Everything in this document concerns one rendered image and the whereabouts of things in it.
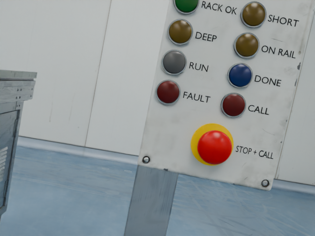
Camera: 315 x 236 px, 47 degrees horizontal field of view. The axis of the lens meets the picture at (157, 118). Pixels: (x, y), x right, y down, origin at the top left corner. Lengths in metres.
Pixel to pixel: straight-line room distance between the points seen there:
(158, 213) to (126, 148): 3.71
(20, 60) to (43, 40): 0.33
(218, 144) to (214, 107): 0.05
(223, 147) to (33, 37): 3.90
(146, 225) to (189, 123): 0.17
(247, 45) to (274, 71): 0.05
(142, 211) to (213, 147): 0.17
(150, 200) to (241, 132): 0.17
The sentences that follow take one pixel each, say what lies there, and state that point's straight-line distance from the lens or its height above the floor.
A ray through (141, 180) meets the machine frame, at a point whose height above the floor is 0.87.
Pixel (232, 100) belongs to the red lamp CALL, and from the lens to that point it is 0.43.
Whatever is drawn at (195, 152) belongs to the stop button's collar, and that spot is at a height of 0.93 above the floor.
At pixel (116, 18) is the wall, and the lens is 4.17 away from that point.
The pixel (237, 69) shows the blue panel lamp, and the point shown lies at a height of 1.04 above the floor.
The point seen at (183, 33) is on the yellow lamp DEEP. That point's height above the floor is 1.07.
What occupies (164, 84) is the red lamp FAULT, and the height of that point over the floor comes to 1.01.
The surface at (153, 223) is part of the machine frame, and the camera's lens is 0.53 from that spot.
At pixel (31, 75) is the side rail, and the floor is 0.91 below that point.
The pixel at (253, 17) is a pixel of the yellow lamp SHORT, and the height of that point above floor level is 1.10.
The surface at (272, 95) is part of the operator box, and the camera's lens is 0.45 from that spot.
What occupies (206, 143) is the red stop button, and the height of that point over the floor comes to 0.95.
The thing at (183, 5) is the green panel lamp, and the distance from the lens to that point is 0.43.
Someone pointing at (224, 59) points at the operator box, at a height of 1.05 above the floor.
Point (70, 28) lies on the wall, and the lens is 4.18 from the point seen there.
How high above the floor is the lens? 1.01
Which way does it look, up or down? 6 degrees down
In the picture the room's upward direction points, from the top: 11 degrees clockwise
